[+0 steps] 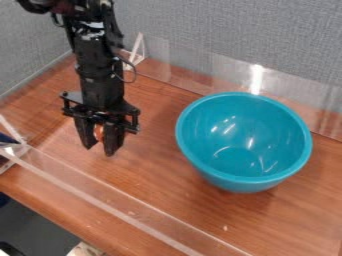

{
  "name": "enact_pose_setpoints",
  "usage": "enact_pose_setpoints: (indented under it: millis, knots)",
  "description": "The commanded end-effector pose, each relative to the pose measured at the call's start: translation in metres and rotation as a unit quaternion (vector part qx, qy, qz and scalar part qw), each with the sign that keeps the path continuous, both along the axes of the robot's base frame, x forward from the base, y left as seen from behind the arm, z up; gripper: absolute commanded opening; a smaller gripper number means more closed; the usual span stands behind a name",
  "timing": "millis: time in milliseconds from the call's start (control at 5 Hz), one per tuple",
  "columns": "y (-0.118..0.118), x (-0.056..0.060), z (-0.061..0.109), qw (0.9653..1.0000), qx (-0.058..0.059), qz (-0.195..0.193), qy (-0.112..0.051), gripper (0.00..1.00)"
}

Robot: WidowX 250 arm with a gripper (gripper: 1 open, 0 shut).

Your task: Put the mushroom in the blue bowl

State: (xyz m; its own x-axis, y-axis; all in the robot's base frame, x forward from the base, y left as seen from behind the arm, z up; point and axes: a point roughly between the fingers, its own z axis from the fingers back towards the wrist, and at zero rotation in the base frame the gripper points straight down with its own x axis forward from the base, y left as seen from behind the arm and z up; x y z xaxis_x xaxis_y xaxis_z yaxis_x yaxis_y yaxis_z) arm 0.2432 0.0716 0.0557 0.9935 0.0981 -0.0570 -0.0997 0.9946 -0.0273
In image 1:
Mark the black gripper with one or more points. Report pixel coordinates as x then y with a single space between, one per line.
96 104

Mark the red toy mushroom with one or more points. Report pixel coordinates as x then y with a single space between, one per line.
99 132

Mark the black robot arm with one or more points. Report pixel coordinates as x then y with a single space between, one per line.
94 35

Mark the blue plastic bowl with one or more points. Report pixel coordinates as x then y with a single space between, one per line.
246 141

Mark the clear acrylic front barrier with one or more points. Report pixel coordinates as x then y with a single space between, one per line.
70 190

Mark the clear acrylic barrier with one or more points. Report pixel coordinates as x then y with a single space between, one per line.
70 190
206 73

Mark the clear acrylic back barrier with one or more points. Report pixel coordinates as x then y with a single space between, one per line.
206 73

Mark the clear acrylic left bracket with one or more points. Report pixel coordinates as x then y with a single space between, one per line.
13 145

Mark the clear acrylic corner bracket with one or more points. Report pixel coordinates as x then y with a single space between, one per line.
136 54

